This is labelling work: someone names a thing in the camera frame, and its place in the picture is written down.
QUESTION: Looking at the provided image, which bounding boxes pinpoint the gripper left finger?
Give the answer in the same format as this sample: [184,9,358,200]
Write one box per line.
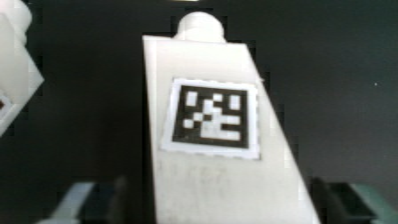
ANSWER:
[37,178,147,224]

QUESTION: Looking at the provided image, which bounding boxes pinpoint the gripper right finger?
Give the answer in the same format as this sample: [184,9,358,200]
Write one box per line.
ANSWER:
[309,178,376,224]

